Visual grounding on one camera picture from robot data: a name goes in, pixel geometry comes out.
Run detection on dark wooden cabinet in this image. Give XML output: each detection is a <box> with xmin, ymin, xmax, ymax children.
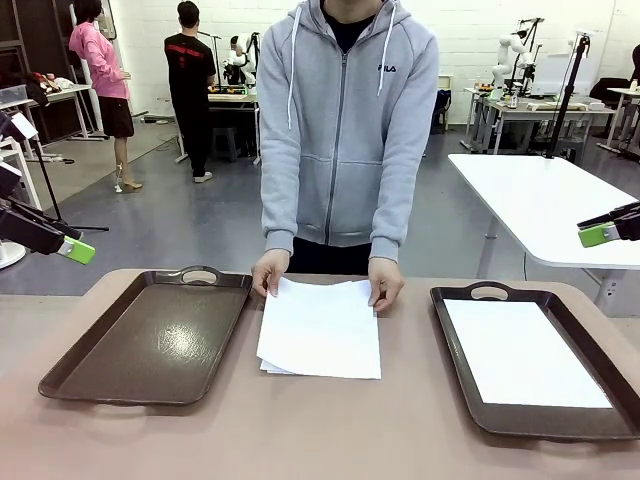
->
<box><xmin>0</xmin><ymin>0</ymin><xmax>76</xmax><ymax>146</ymax></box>

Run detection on large white table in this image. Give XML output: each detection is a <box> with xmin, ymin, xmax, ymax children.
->
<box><xmin>446</xmin><ymin>152</ymin><xmax>640</xmax><ymax>321</ymax></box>

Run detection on grey stool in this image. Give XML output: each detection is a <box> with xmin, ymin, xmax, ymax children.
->
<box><xmin>211</xmin><ymin>127</ymin><xmax>241</xmax><ymax>162</ymax></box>

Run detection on wooden top work table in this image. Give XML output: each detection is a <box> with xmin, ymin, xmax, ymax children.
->
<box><xmin>177</xmin><ymin>91</ymin><xmax>262</xmax><ymax>166</ymax></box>

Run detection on clear plastic storage box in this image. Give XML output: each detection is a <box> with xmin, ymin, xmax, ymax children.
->
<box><xmin>0</xmin><ymin>83</ymin><xmax>29</xmax><ymax>107</ymax></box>

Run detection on person's left hand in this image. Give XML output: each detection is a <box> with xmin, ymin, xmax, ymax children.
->
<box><xmin>368</xmin><ymin>257</ymin><xmax>405</xmax><ymax>314</ymax></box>

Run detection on black trousers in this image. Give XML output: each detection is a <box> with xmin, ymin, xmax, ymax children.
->
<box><xmin>289</xmin><ymin>235</ymin><xmax>374</xmax><ymax>276</ymax></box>

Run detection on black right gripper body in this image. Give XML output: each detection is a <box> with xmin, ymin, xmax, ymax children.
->
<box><xmin>622</xmin><ymin>207</ymin><xmax>640</xmax><ymax>242</ymax></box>

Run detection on long grey work table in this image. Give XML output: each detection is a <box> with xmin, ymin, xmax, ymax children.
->
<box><xmin>462</xmin><ymin>87</ymin><xmax>617</xmax><ymax>155</ymax></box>

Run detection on black office chair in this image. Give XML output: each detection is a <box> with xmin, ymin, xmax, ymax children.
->
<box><xmin>588</xmin><ymin>77</ymin><xmax>632</xmax><ymax>139</ymax></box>

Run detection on white A4 paper stack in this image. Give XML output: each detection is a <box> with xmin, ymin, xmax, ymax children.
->
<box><xmin>255</xmin><ymin>277</ymin><xmax>383</xmax><ymax>381</ymax></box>

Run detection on black backpack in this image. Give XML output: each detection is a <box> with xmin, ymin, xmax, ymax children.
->
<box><xmin>437</xmin><ymin>88</ymin><xmax>451</xmax><ymax>134</ymax></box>

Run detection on person's right forearm grey sleeve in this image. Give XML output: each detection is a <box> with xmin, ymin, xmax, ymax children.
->
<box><xmin>260</xmin><ymin>149</ymin><xmax>301</xmax><ymax>257</ymax></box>

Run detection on grey zip hoodie torso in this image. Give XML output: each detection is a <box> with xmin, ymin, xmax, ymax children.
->
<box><xmin>255</xmin><ymin>0</ymin><xmax>440</xmax><ymax>249</ymax></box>

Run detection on person's right hand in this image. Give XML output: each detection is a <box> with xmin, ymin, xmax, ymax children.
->
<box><xmin>251</xmin><ymin>248</ymin><xmax>291</xmax><ymax>300</ymax></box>

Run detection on black camera pole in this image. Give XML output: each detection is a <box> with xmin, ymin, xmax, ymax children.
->
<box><xmin>543</xmin><ymin>30</ymin><xmax>594</xmax><ymax>160</ymax></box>

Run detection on man in black t-shirt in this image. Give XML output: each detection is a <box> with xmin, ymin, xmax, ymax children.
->
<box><xmin>163</xmin><ymin>0</ymin><xmax>219</xmax><ymax>185</ymax></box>

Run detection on white A4 paper sheet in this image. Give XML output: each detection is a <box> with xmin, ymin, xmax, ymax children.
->
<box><xmin>442</xmin><ymin>298</ymin><xmax>615</xmax><ymax>410</ymax></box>

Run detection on brown plastic handled tray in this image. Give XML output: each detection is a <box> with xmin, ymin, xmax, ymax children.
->
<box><xmin>38</xmin><ymin>264</ymin><xmax>255</xmax><ymax>407</ymax></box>
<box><xmin>429</xmin><ymin>280</ymin><xmax>640</xmax><ymax>444</ymax></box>

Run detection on mannequin in pink hoodie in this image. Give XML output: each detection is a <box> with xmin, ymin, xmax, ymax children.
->
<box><xmin>68</xmin><ymin>0</ymin><xmax>145</xmax><ymax>194</ymax></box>

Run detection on black tripod with white panel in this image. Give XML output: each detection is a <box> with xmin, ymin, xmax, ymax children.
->
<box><xmin>0</xmin><ymin>110</ymin><xmax>110</xmax><ymax>234</ymax></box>

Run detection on white cluttered side table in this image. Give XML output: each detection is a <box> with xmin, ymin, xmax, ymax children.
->
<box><xmin>0</xmin><ymin>82</ymin><xmax>96</xmax><ymax>149</ymax></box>

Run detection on dark cloth pile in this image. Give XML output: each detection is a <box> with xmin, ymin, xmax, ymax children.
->
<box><xmin>19</xmin><ymin>71</ymin><xmax>64</xmax><ymax>107</ymax></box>

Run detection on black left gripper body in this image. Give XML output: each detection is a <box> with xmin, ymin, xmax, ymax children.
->
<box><xmin>0</xmin><ymin>198</ymin><xmax>39</xmax><ymax>251</ymax></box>

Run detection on white round stand base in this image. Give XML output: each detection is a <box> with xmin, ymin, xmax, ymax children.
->
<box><xmin>0</xmin><ymin>238</ymin><xmax>27</xmax><ymax>271</ymax></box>

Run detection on person's left forearm grey sleeve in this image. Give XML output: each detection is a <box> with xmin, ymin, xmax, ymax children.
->
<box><xmin>368</xmin><ymin>149</ymin><xmax>419</xmax><ymax>265</ymax></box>

